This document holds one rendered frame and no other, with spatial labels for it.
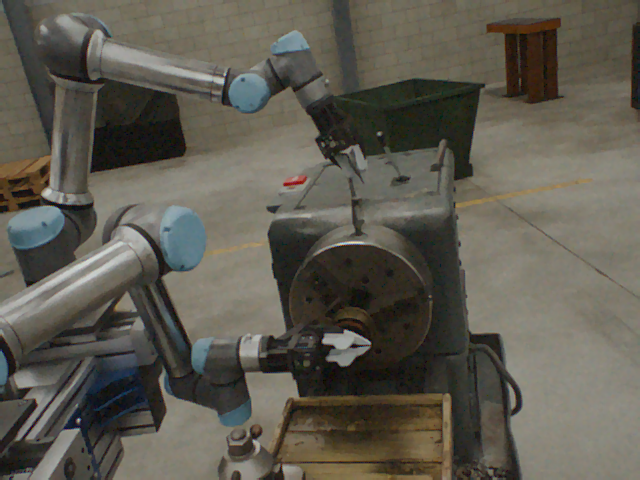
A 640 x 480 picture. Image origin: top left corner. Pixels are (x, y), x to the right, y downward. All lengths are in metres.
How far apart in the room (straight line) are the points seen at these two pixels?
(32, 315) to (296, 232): 0.73
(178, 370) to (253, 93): 0.60
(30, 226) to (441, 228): 0.90
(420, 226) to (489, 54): 10.46
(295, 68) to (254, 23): 9.78
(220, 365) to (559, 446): 1.75
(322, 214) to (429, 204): 0.25
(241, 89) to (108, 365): 0.69
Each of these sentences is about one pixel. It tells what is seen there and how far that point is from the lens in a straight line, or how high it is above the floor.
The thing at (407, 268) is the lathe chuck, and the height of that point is 1.17.
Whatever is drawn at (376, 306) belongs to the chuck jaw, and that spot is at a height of 1.11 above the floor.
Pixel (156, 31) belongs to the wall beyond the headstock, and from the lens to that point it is 11.34.
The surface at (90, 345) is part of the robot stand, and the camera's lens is 1.57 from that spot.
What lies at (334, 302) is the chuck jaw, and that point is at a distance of 1.39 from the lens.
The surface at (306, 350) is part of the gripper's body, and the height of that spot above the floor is 1.10.
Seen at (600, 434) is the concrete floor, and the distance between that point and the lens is 2.91.
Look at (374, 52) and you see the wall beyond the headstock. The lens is 11.45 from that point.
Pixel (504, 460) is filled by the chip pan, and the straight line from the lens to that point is 1.88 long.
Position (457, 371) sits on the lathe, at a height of 0.82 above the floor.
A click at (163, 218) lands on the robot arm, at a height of 1.42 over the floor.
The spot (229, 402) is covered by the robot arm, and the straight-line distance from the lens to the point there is 1.41.
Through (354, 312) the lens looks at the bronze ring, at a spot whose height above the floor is 1.12.
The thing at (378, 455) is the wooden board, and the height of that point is 0.88.
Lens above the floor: 1.71
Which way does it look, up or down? 20 degrees down
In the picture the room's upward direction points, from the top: 11 degrees counter-clockwise
